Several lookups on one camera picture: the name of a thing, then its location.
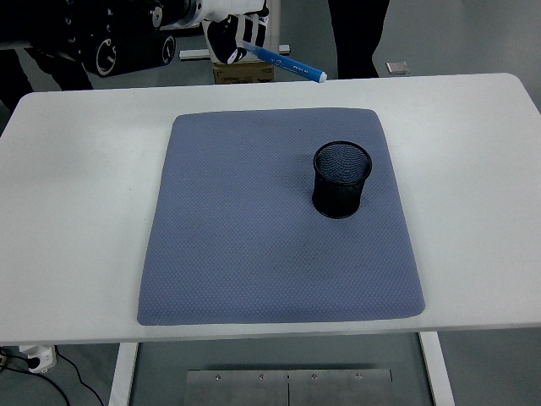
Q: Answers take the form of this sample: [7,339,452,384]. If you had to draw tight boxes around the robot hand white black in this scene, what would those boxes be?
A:
[200,0,271,67]

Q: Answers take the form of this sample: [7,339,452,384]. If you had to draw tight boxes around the blue marker pen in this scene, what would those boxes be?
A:
[238,40,329,84]

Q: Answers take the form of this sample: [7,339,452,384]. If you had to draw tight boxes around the black mesh pen holder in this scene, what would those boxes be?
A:
[312,140,374,220]

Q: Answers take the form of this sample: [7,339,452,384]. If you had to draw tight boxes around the white upright stand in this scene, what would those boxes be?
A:
[201,0,283,64]

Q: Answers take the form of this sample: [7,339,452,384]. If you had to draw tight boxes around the white stand base bar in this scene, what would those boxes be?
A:
[179,43,292,61]

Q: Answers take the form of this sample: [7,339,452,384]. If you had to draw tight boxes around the brown cardboard box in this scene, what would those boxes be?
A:
[212,60,276,85]

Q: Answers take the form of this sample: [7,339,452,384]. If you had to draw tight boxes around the person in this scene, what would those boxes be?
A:
[327,0,391,80]
[0,44,95,118]

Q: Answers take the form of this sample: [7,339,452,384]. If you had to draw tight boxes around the blue-grey textured mat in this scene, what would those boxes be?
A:
[137,107,426,326]

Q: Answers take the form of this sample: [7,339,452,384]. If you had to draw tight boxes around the white table leg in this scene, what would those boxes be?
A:
[418,332,456,406]
[107,341,139,406]

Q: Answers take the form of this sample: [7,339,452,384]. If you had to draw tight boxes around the white power strip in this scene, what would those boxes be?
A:
[19,344,57,374]

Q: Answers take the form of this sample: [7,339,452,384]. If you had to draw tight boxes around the black floor cable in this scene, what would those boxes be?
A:
[53,350,106,406]
[0,366,69,406]

